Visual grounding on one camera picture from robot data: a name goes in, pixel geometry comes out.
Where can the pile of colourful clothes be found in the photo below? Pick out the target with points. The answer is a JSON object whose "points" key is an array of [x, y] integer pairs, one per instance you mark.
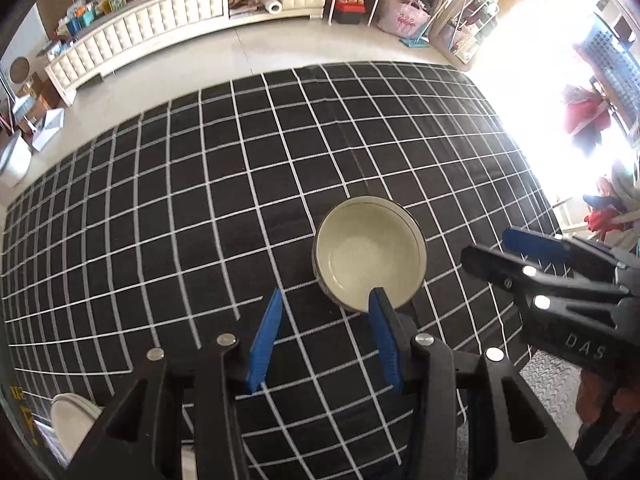
{"points": [[607, 210]]}

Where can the round brown mirror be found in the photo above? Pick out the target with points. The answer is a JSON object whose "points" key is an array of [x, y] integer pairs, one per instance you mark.
{"points": [[20, 70]]}

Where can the blue plastic basket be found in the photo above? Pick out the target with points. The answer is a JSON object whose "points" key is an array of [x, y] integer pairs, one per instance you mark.
{"points": [[610, 70]]}

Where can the pink bag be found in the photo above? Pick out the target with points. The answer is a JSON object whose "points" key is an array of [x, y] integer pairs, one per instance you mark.
{"points": [[402, 20]]}

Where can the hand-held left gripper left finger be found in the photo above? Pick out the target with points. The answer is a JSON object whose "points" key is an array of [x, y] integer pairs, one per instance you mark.
{"points": [[265, 340]]}

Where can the white tufted cabinet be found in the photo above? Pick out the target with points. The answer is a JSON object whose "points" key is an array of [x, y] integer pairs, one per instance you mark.
{"points": [[150, 20]]}

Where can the red garment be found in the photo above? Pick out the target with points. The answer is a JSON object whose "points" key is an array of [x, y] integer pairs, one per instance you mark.
{"points": [[585, 115]]}

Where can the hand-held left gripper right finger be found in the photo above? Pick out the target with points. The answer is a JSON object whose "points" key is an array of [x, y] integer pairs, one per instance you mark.
{"points": [[382, 340]]}

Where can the black white checkered tablecloth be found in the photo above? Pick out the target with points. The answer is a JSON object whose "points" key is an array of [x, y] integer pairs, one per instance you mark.
{"points": [[200, 210]]}

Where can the large white bowl with flowers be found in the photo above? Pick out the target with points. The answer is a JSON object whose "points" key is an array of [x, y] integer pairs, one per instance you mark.
{"points": [[70, 425]]}

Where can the white paper towel roll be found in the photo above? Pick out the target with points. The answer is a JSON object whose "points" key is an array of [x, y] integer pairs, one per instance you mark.
{"points": [[272, 6]]}

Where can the person's right hand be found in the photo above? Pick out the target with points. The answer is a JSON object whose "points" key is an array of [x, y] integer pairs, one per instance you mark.
{"points": [[592, 400]]}

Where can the white box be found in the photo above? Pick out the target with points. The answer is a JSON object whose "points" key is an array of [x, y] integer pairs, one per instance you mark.
{"points": [[49, 130]]}

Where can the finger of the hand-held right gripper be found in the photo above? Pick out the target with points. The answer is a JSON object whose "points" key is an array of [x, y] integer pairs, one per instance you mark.
{"points": [[492, 265], [525, 242]]}

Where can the small dark-rimmed patterned bowl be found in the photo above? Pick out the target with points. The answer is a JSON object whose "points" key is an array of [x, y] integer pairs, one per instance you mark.
{"points": [[370, 255]]}

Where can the grey textured cloth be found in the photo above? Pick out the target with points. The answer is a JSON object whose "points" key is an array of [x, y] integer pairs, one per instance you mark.
{"points": [[547, 390]]}

